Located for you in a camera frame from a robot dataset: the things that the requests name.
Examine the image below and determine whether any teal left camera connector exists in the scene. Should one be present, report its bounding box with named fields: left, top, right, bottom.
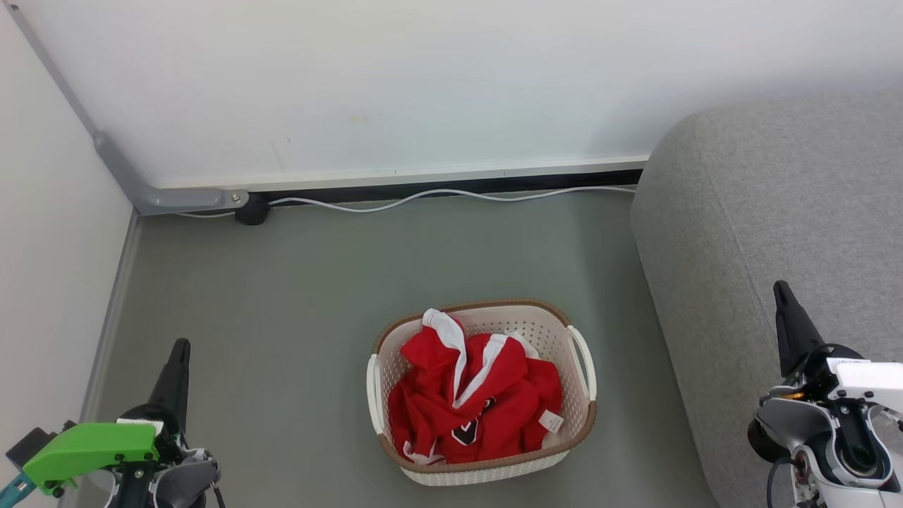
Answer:
left=0, top=471, right=35, bottom=503

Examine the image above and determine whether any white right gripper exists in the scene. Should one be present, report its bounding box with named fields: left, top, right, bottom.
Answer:
left=772, top=280, right=903, bottom=417

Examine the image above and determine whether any cream laundry basket brown rim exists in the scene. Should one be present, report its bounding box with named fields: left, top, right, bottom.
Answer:
left=365, top=298, right=598, bottom=487

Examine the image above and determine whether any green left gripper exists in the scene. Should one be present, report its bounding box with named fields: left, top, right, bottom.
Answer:
left=23, top=338, right=192, bottom=496

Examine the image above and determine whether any red jersey with black letters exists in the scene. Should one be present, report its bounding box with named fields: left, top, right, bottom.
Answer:
left=388, top=356, right=565, bottom=466

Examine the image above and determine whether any white power cable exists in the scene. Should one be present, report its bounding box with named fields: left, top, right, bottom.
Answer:
left=176, top=186, right=638, bottom=219

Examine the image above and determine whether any silver baseboard strip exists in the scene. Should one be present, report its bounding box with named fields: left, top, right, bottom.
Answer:
left=157, top=155, right=650, bottom=191

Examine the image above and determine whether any black round floor foot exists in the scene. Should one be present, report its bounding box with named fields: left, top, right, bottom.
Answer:
left=234, top=193, right=272, bottom=226

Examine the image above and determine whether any grey fabric sofa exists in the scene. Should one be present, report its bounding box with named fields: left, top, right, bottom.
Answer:
left=629, top=92, right=903, bottom=508

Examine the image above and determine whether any grey wall conduit rail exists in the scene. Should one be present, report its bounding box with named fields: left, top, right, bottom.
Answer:
left=4, top=0, right=250, bottom=217

